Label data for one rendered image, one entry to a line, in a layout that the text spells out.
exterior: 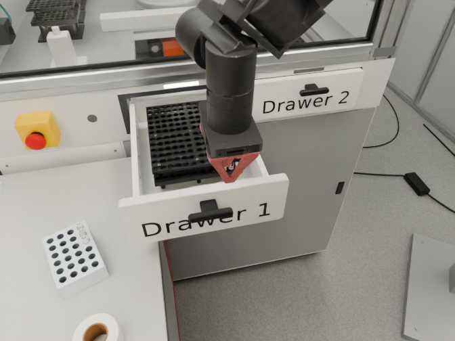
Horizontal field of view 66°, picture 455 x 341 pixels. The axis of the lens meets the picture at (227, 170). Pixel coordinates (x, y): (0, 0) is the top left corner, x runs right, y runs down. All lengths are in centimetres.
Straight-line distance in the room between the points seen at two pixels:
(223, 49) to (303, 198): 92
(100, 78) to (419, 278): 142
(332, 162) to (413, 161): 115
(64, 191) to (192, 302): 80
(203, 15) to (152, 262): 46
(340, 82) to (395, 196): 115
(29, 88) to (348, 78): 74
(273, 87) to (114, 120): 39
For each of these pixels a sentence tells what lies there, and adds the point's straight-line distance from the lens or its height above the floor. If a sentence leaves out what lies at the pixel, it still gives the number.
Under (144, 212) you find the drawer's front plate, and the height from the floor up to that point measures 90.
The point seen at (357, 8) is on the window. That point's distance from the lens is 93.
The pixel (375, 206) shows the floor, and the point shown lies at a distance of 193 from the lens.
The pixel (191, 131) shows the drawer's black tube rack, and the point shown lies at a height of 90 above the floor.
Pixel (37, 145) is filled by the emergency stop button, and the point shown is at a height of 87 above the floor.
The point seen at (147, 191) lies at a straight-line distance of 73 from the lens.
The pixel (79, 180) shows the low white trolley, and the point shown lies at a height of 76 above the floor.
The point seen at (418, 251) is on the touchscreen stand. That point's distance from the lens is 179.
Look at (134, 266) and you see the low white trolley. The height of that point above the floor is 76.
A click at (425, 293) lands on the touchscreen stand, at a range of 168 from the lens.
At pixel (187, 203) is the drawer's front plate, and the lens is 60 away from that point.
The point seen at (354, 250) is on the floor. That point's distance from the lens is 172.
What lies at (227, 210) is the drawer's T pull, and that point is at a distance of 58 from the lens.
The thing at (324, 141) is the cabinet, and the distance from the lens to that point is 109.
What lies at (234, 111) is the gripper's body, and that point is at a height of 112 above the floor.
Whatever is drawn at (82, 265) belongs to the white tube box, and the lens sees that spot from 70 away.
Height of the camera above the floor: 136
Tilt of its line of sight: 44 degrees down
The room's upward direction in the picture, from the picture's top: straight up
